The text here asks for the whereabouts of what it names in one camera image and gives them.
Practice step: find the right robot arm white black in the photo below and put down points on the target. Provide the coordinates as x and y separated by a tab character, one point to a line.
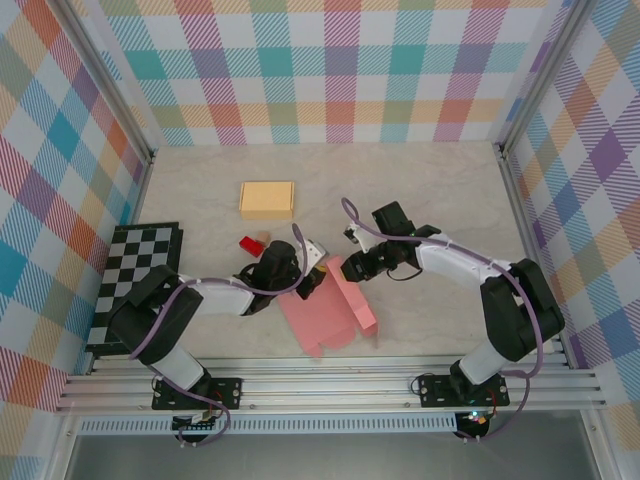
450	255

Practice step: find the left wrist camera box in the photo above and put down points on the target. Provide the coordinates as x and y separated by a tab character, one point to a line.
315	252

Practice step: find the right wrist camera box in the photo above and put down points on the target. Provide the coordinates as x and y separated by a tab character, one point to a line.
362	240

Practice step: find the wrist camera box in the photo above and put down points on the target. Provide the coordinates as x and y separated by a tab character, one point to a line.
362	240
315	252

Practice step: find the black and white checkerboard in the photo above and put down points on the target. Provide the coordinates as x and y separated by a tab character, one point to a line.
135	245

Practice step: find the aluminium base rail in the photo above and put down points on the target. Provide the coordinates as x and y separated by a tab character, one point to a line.
325	385

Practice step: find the yellow paper box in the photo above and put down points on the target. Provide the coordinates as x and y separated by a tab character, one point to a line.
267	200

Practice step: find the small wooden block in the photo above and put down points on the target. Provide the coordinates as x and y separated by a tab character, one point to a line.
264	236

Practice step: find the aluminium side rail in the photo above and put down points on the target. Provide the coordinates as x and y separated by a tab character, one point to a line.
522	225
138	195

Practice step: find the red block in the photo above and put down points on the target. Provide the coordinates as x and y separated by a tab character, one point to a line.
250	246

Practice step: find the pink paper box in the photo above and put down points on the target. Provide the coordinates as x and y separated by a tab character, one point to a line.
325	315

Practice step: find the small circuit board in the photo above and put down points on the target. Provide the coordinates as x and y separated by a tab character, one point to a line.
477	417
200	422

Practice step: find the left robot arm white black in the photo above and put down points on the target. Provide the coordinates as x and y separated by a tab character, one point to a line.
220	297

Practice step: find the aluminium frame post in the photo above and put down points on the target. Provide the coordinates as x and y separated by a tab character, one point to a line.
105	80
540	75

